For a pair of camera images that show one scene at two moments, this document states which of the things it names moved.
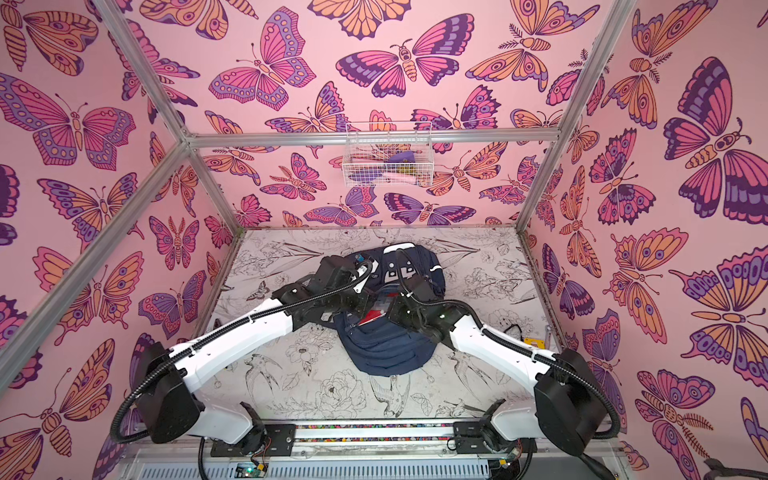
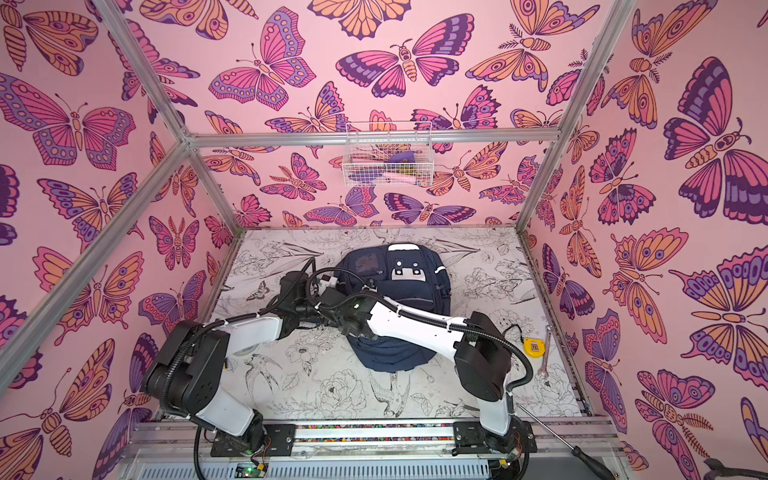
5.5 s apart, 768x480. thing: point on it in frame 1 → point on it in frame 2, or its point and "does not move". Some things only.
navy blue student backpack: (374, 340) does not move
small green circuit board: (251, 470) does not move
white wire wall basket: (380, 154) does not move
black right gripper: (399, 303) → (332, 302)
